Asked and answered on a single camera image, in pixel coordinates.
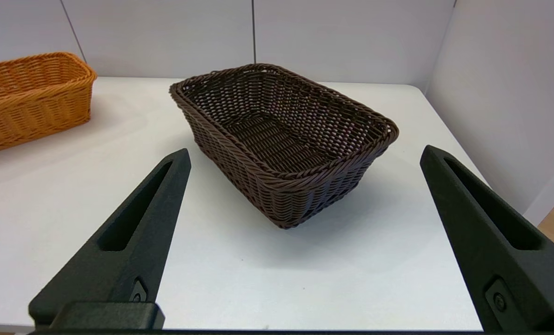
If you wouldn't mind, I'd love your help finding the orange wicker basket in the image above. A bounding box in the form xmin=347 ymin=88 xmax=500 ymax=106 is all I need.
xmin=0 ymin=52 xmax=98 ymax=156

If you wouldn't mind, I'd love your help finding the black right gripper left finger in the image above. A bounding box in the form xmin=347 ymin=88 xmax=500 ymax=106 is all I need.
xmin=28 ymin=148 xmax=192 ymax=327

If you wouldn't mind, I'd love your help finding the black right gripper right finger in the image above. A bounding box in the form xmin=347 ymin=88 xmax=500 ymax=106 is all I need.
xmin=420 ymin=145 xmax=554 ymax=332

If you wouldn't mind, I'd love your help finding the dark brown wicker basket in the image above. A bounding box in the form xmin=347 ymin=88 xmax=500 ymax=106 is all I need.
xmin=169 ymin=63 xmax=400 ymax=229

